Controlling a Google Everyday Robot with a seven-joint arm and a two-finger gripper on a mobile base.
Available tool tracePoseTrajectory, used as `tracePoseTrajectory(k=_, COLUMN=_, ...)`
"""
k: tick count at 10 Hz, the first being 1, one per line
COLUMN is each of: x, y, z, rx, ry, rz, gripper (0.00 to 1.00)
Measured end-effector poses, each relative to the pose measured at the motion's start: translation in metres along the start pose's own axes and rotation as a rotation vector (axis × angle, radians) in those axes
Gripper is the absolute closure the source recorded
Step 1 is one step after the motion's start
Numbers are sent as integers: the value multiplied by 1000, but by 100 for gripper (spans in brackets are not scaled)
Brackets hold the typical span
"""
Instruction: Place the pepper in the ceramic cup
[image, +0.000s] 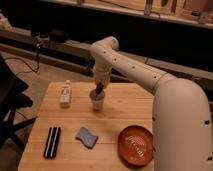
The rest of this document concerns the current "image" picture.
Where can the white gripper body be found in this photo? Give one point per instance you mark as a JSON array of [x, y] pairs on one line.
[[101, 75]]

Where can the dark red pepper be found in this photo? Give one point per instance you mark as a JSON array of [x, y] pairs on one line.
[[99, 88]]

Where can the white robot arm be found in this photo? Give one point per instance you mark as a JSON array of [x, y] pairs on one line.
[[182, 121]]

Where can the white ceramic cup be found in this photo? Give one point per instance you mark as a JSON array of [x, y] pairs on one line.
[[97, 99]]

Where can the orange ceramic bowl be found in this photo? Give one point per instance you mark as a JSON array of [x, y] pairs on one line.
[[135, 145]]

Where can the small white bottle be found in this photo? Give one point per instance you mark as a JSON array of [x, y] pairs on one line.
[[65, 96]]

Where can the blue folded cloth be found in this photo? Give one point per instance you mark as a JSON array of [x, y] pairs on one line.
[[86, 137]]

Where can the black striped rectangular block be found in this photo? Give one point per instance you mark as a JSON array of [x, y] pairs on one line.
[[52, 143]]

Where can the black office chair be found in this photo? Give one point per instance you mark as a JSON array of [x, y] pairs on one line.
[[12, 97]]

